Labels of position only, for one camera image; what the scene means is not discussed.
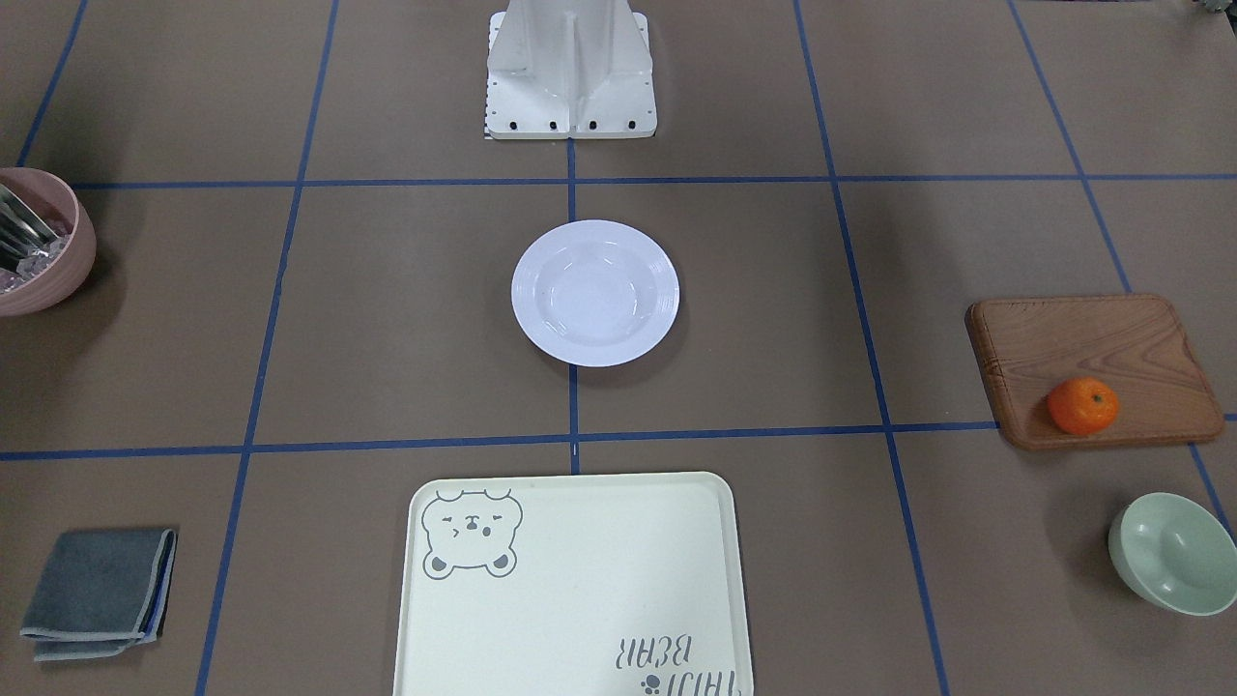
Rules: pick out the white round plate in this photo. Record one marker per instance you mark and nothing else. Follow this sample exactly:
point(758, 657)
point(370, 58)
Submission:
point(595, 293)

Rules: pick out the orange mandarin fruit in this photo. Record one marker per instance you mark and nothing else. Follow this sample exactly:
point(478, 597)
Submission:
point(1083, 406)

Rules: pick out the cream bear print tray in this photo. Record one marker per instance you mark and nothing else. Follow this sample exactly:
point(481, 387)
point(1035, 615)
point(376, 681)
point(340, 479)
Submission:
point(622, 584)

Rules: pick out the wooden tray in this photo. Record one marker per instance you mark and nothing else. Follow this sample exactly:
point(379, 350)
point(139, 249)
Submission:
point(1134, 343)

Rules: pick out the folded grey cloth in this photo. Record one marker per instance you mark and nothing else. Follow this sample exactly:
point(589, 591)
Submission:
point(101, 592)

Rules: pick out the pink bowl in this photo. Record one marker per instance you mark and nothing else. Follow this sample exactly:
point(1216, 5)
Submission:
point(51, 198)

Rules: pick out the light green bowl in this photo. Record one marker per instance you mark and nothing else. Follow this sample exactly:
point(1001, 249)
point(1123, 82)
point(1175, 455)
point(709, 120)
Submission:
point(1175, 554)

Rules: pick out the metal scoop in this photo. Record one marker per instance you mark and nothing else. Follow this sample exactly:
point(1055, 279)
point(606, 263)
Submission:
point(28, 243)

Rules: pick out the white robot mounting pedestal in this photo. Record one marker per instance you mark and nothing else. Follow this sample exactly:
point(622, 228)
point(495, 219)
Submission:
point(569, 69)

